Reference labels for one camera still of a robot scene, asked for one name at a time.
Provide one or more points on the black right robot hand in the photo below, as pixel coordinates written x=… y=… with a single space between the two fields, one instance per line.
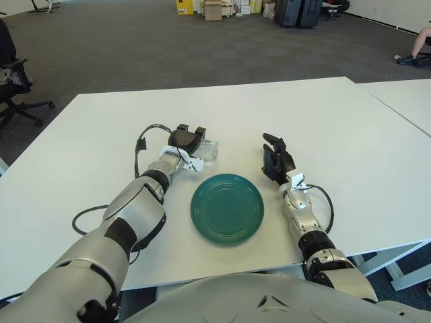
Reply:
x=277 y=161

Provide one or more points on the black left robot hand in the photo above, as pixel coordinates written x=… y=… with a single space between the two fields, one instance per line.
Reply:
x=183 y=139

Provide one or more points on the clear plastic water bottle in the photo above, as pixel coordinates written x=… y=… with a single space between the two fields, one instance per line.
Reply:
x=210 y=151

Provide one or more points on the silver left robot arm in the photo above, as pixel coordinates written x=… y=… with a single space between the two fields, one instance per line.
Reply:
x=134 y=208

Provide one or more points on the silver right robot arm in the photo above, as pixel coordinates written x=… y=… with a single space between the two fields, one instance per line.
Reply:
x=296 y=202

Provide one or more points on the green round plate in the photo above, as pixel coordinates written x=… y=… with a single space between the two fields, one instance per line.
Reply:
x=225 y=208

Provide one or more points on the brown cardboard box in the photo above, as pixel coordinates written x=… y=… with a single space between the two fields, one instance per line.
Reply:
x=213 y=10

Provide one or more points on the yellow box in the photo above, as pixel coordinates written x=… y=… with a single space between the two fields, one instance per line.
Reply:
x=184 y=7

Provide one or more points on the grey robot torso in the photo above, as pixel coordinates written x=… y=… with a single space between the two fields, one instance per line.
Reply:
x=252 y=303

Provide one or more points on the stacked white cartons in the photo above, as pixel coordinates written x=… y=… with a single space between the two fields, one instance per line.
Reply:
x=242 y=7

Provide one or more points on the dark grey suitcase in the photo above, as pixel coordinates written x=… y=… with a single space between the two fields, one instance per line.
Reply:
x=286 y=12

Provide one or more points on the clear plastic bag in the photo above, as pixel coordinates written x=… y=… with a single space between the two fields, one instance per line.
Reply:
x=269 y=10

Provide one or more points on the black suitcase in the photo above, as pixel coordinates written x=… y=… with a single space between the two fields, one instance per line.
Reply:
x=309 y=13

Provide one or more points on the distant black office chair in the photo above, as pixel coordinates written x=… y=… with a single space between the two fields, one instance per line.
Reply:
x=335 y=8

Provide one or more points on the seated person in shorts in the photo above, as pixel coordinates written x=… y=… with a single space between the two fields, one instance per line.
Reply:
x=419 y=43

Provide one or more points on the distant white desk legs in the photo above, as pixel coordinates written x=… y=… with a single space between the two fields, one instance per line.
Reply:
x=43 y=5

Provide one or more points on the white table frame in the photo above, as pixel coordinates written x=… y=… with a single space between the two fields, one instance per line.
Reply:
x=404 y=279

